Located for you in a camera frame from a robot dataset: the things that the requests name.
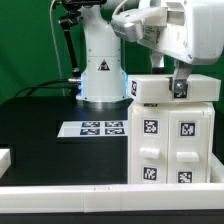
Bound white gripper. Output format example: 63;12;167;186
139;0;224;93

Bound white cabinet top block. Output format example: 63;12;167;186
128;74;221;104

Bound white door panel with knob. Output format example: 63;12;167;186
167;110;214;184

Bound white cabinet body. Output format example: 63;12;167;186
128;102;215;184

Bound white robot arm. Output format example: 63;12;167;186
80;0;224;104

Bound white right fence bar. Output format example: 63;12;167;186
211;155;224;183

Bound white fence bar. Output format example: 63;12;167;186
0;183;224;213
211;155;224;183

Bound white front fence bar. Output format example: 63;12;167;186
0;183;224;213

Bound white left fence block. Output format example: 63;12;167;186
0;149;11;178

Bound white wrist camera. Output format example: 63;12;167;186
111;7;167;42

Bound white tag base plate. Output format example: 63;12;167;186
58;120;128;138

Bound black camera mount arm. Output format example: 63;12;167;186
51;0;107;97

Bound black cables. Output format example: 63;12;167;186
13;78;78;98

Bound grey cable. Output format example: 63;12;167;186
49;0;66;97

